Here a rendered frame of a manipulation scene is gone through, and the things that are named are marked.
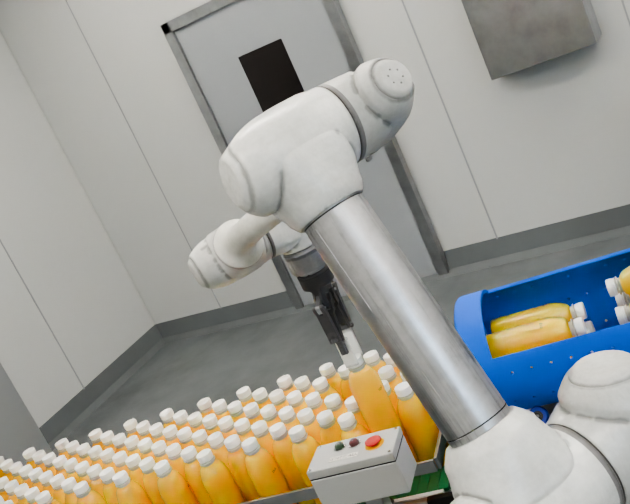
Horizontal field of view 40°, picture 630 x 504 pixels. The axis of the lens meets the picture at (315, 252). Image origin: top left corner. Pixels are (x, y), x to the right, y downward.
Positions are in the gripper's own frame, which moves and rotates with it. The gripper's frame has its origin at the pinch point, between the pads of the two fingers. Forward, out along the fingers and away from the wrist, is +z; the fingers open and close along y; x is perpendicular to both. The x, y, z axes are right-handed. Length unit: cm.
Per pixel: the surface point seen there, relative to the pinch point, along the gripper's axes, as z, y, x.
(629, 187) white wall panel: 100, 347, -55
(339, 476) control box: 18.1, -21.4, 5.0
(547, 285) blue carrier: 8.9, 24.1, -41.9
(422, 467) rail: 28.6, -8.1, -7.4
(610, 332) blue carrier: 12, -1, -54
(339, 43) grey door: -41, 365, 77
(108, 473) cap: 14, -1, 76
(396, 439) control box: 15.7, -16.2, -8.0
